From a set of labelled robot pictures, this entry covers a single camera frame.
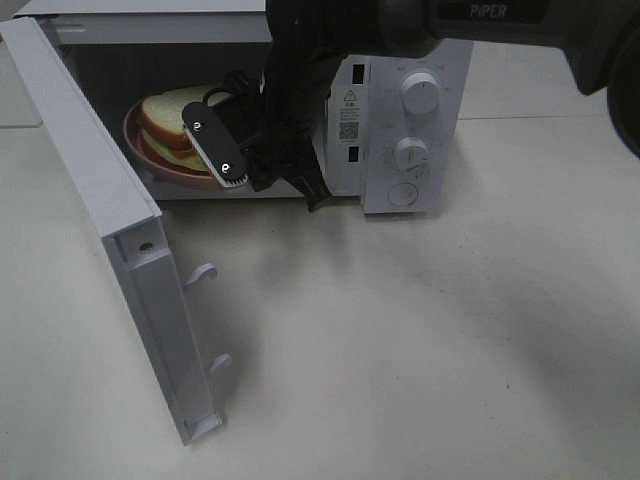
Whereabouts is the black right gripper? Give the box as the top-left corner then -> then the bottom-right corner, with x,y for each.
222,72 -> 332,212

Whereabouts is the round white door button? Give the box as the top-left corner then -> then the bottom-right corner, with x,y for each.
388,183 -> 419,207

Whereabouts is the toast sandwich with filling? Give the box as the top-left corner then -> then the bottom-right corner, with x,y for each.
139,83 -> 220,173

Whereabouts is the pink round plate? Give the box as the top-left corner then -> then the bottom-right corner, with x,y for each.
123,101 -> 222,191

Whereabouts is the white microwave door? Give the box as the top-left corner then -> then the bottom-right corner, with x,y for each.
1,17 -> 230,445

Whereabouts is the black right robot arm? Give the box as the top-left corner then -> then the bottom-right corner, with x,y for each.
243,1 -> 639,208

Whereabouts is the white microwave oven body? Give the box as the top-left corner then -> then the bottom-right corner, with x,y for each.
21,1 -> 472,214

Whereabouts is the lower white timer knob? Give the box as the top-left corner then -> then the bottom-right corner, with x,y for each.
392,136 -> 430,171

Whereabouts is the upper white power knob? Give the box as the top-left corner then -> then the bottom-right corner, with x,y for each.
401,71 -> 440,115

